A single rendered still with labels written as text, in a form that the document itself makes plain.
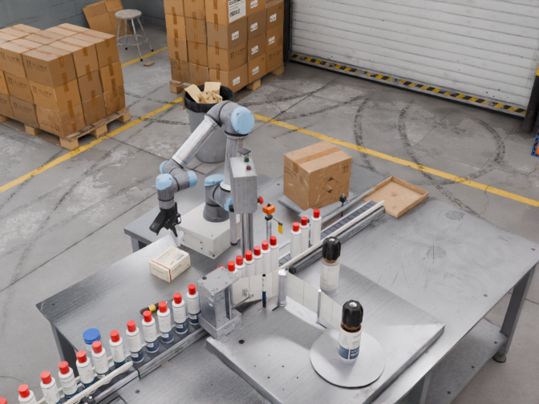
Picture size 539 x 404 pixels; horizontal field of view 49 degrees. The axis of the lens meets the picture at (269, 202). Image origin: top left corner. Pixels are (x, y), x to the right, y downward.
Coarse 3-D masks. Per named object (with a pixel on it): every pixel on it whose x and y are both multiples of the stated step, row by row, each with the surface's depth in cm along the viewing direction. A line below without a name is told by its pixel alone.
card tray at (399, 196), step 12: (384, 180) 358; (396, 180) 362; (372, 192) 353; (384, 192) 353; (396, 192) 353; (408, 192) 353; (420, 192) 352; (384, 204) 343; (396, 204) 343; (408, 204) 343; (396, 216) 333
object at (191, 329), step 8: (360, 208) 332; (368, 208) 331; (376, 208) 331; (352, 216) 325; (336, 224) 319; (344, 224) 319; (352, 224) 319; (328, 232) 313; (288, 256) 297; (280, 264) 292; (296, 264) 293; (192, 328) 257; (176, 336) 253; (184, 336) 253; (160, 344) 249; (168, 344) 249; (144, 352) 245; (160, 352) 245; (128, 360) 242; (144, 360) 242; (136, 368) 238
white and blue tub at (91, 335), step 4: (92, 328) 254; (84, 332) 252; (88, 332) 252; (92, 332) 252; (96, 332) 252; (84, 336) 250; (88, 336) 250; (92, 336) 250; (96, 336) 250; (84, 340) 250; (88, 340) 248; (92, 340) 249; (96, 340) 250; (100, 340) 253; (88, 344) 250; (88, 348) 251; (92, 348) 251
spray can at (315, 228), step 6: (318, 210) 294; (312, 216) 297; (318, 216) 295; (312, 222) 296; (318, 222) 295; (312, 228) 298; (318, 228) 298; (312, 234) 300; (318, 234) 300; (312, 240) 302; (318, 240) 302
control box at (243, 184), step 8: (232, 160) 258; (240, 160) 258; (232, 168) 252; (240, 168) 252; (232, 176) 251; (240, 176) 247; (248, 176) 247; (256, 176) 248; (232, 184) 255; (240, 184) 249; (248, 184) 249; (256, 184) 251; (232, 192) 260; (240, 192) 251; (248, 192) 252; (256, 192) 253; (232, 200) 264; (240, 200) 253; (248, 200) 254; (256, 200) 255; (240, 208) 255; (248, 208) 256; (256, 208) 258
